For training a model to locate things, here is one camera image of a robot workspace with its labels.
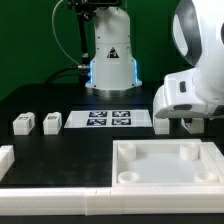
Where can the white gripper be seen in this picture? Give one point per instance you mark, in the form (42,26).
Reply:
(177,98)

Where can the white square table top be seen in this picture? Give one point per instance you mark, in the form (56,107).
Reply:
(166,162)

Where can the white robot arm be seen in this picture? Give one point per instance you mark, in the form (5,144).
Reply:
(198,33)

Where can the white marker sheet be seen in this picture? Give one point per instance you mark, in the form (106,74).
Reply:
(108,118)

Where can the white front fence bar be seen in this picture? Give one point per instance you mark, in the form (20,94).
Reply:
(112,201)

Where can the white left fence block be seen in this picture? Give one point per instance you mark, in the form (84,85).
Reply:
(7,158)

